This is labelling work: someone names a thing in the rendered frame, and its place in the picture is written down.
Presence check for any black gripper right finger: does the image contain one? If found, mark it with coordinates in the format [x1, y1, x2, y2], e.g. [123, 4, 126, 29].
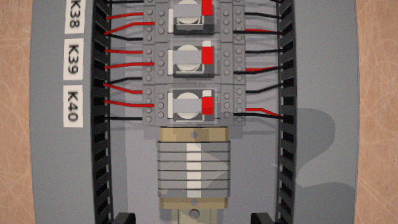
[250, 212, 282, 224]

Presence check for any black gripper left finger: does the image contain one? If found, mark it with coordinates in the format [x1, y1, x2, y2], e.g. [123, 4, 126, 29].
[104, 213, 136, 224]

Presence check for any grey relay panel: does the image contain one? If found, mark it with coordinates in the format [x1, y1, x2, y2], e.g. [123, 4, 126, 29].
[29, 0, 360, 224]

